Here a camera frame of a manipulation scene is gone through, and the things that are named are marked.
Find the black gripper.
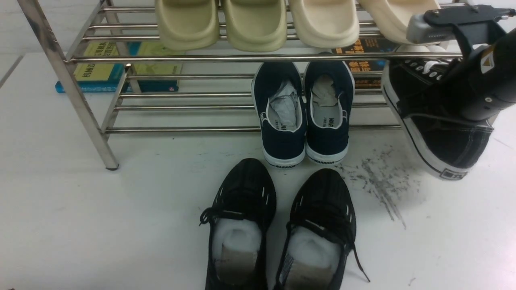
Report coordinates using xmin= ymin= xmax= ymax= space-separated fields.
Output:
xmin=397 ymin=83 xmax=466 ymax=118

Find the black canvas sneaker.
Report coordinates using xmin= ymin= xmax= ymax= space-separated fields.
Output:
xmin=381 ymin=58 xmax=494 ymax=180

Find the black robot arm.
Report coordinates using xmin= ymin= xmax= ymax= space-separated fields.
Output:
xmin=397 ymin=31 xmax=515 ymax=126

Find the navy canvas shoe right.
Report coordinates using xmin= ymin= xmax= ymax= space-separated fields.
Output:
xmin=303 ymin=60 xmax=355 ymax=165

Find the navy canvas shoe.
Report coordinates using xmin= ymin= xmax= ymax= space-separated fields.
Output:
xmin=303 ymin=60 xmax=355 ymax=165
xmin=251 ymin=62 xmax=307 ymax=169

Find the navy canvas shoe left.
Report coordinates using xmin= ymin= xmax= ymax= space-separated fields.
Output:
xmin=251 ymin=62 xmax=307 ymax=169

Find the stainless steel shoe rack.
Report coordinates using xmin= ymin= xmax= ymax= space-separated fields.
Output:
xmin=18 ymin=0 xmax=463 ymax=171

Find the black and orange book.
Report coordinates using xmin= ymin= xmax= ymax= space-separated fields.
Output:
xmin=331 ymin=37 xmax=398 ymax=89

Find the cream foam slipper right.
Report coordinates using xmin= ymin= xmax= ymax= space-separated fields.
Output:
xmin=358 ymin=0 xmax=441 ymax=45

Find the cream foam slipper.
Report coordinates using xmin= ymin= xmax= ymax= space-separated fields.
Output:
xmin=358 ymin=0 xmax=441 ymax=45
xmin=289 ymin=0 xmax=360 ymax=48

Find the cream foam slipper left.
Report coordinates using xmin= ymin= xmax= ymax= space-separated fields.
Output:
xmin=289 ymin=0 xmax=360 ymax=48

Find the black mesh sneaker right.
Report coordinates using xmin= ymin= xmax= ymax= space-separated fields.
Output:
xmin=273 ymin=168 xmax=363 ymax=290

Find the black mesh sneaker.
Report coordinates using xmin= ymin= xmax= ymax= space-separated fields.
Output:
xmin=273 ymin=168 xmax=363 ymax=290
xmin=200 ymin=158 xmax=277 ymax=290

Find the green foam slipper right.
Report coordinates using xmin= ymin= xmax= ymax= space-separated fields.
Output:
xmin=221 ymin=0 xmax=287 ymax=52

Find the green foam slipper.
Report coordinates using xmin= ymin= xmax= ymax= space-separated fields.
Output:
xmin=221 ymin=0 xmax=287 ymax=52
xmin=154 ymin=0 xmax=220 ymax=51

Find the black mesh sneaker left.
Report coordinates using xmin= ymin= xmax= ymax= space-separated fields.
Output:
xmin=200 ymin=158 xmax=277 ymax=290

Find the green foam slipper left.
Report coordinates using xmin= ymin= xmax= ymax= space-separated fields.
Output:
xmin=154 ymin=0 xmax=220 ymax=51

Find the yellow and blue book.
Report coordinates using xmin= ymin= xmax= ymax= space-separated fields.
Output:
xmin=74 ymin=41 xmax=182 ymax=93

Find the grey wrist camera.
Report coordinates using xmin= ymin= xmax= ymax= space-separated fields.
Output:
xmin=406 ymin=14 xmax=455 ymax=44

